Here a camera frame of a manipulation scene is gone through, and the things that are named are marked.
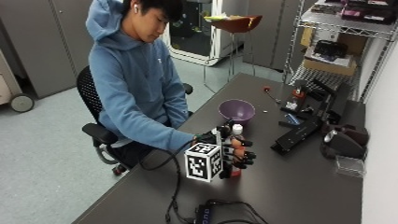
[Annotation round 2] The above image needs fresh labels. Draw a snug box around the clear plastic box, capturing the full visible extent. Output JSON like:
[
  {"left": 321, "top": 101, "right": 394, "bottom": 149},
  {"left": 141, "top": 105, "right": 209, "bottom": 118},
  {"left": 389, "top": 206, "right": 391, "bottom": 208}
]
[{"left": 334, "top": 154, "right": 367, "bottom": 179}]

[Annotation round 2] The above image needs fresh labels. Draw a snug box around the black metal clamp device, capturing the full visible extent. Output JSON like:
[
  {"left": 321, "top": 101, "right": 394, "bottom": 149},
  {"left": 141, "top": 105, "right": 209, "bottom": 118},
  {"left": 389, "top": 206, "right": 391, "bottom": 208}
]
[{"left": 270, "top": 78, "right": 343, "bottom": 157}]

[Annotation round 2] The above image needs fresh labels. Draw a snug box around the small black red device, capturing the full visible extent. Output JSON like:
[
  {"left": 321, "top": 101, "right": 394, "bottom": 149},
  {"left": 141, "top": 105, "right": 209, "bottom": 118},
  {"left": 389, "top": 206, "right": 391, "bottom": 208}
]
[{"left": 279, "top": 85, "right": 310, "bottom": 115}]

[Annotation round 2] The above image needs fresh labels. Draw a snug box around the white marker cube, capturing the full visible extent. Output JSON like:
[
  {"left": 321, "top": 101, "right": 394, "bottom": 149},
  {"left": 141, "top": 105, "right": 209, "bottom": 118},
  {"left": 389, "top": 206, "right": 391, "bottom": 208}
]
[{"left": 182, "top": 142, "right": 224, "bottom": 183}]

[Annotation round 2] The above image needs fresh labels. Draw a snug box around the black office chair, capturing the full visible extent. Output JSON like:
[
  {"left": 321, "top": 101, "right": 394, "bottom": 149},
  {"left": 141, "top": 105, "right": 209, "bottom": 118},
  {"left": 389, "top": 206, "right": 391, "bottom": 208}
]
[{"left": 76, "top": 65, "right": 196, "bottom": 176}]

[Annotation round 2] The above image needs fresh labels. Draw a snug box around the black glove cable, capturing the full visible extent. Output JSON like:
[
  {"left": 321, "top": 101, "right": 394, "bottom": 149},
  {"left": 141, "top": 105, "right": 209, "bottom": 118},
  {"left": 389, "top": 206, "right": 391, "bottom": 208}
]
[{"left": 138, "top": 148, "right": 197, "bottom": 224}]

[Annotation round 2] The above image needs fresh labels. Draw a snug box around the black device on shelf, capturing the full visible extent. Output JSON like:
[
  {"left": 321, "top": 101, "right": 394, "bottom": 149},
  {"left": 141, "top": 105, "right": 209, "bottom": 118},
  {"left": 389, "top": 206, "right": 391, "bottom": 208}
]
[{"left": 313, "top": 39, "right": 350, "bottom": 63}]

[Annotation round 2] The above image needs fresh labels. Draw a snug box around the black rounded device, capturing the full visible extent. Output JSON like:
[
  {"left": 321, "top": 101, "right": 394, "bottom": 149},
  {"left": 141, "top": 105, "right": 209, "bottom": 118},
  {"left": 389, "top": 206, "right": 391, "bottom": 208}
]
[{"left": 318, "top": 124, "right": 370, "bottom": 161}]

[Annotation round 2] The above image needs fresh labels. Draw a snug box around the grey cabinet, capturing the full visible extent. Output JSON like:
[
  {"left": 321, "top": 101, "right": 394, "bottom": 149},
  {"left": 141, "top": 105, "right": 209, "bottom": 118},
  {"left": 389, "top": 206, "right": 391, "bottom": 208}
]
[{"left": 0, "top": 0, "right": 98, "bottom": 100}]

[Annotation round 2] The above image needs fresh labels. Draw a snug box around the metal wire shelf rack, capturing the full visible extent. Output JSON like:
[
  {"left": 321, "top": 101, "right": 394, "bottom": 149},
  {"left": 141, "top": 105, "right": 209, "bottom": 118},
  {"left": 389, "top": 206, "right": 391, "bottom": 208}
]
[{"left": 282, "top": 0, "right": 398, "bottom": 104}]

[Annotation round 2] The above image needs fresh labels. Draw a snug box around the black hub box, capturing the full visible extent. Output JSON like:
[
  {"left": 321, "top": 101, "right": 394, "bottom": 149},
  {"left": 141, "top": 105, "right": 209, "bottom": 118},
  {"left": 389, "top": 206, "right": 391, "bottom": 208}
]
[{"left": 194, "top": 203, "right": 217, "bottom": 224}]

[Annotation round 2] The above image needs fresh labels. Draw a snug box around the cart with wheel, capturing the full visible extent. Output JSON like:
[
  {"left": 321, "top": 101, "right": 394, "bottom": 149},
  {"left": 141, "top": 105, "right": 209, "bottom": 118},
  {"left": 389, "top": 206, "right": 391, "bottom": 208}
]
[{"left": 0, "top": 49, "right": 36, "bottom": 114}]

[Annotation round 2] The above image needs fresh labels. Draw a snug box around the white framed enclosure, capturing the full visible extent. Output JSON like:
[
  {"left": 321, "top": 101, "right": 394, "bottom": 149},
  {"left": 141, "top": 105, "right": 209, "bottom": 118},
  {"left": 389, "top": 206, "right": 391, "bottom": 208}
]
[{"left": 161, "top": 0, "right": 234, "bottom": 67}]

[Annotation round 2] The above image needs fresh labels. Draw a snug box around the red knob tool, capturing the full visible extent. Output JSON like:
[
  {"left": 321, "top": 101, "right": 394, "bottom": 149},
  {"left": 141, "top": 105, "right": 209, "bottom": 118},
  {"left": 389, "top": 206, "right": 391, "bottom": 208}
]
[{"left": 262, "top": 86, "right": 282, "bottom": 105}]

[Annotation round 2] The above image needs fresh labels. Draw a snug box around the the person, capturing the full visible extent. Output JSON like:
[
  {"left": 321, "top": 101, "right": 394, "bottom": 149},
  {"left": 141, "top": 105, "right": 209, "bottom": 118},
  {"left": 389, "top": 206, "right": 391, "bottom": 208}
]
[{"left": 85, "top": 0, "right": 197, "bottom": 171}]

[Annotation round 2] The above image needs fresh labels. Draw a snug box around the cardboard box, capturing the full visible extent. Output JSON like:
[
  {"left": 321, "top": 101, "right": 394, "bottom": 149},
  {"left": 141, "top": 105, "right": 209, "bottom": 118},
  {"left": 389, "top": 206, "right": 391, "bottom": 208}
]
[{"left": 301, "top": 46, "right": 358, "bottom": 77}]

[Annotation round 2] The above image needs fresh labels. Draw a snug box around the purple bowl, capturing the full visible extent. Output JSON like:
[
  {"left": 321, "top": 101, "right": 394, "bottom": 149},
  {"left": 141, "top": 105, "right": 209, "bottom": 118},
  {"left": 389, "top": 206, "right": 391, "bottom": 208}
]
[{"left": 218, "top": 99, "right": 257, "bottom": 126}]

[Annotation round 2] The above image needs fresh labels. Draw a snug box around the brown bar stool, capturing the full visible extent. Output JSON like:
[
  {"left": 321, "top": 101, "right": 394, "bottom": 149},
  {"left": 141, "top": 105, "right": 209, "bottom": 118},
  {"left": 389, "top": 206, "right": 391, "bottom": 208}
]
[{"left": 201, "top": 14, "right": 264, "bottom": 94}]

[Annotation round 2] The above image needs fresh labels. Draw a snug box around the red bottle with white cap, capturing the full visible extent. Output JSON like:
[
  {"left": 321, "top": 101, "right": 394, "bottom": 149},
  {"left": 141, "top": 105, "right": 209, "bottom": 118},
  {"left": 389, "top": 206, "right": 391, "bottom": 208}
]
[{"left": 226, "top": 123, "right": 246, "bottom": 177}]

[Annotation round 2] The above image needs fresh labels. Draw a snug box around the blue pen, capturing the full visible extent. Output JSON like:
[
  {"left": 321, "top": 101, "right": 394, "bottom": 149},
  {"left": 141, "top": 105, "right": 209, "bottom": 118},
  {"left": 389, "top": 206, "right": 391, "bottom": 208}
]
[{"left": 283, "top": 113, "right": 303, "bottom": 126}]

